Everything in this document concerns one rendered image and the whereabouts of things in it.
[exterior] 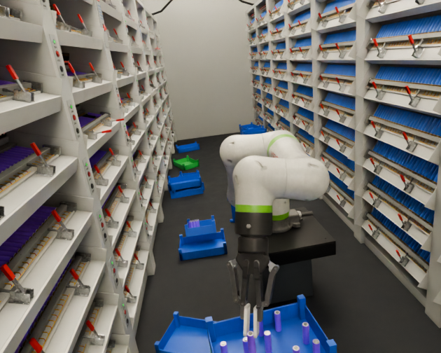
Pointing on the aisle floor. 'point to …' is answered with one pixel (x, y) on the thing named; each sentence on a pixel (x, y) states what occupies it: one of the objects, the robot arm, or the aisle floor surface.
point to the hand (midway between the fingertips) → (251, 320)
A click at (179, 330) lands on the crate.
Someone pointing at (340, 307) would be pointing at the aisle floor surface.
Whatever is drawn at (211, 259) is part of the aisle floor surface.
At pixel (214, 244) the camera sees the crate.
